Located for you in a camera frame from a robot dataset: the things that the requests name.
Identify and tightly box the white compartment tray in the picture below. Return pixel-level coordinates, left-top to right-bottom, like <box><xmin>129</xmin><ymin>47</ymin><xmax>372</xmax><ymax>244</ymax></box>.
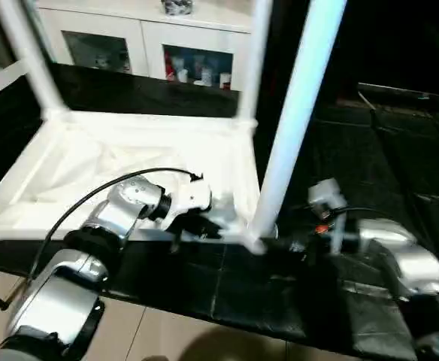
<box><xmin>0</xmin><ymin>111</ymin><xmax>280</xmax><ymax>256</ymax></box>

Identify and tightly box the black work mat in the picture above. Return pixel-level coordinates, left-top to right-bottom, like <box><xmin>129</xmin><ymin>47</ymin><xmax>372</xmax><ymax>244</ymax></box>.
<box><xmin>0</xmin><ymin>64</ymin><xmax>439</xmax><ymax>354</ymax></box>

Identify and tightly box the long black bar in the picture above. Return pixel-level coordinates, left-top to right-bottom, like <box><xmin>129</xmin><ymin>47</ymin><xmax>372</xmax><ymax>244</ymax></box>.
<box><xmin>357</xmin><ymin>83</ymin><xmax>439</xmax><ymax>104</ymax></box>

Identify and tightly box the white glass-door cabinet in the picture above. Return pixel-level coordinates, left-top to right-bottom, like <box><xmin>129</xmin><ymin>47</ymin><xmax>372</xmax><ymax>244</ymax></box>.
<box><xmin>35</xmin><ymin>0</ymin><xmax>254</xmax><ymax>93</ymax></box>

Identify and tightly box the silver crumpled object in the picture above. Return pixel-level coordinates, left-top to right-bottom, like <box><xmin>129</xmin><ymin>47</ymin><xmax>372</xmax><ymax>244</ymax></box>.
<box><xmin>161</xmin><ymin>0</ymin><xmax>194</xmax><ymax>17</ymax></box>

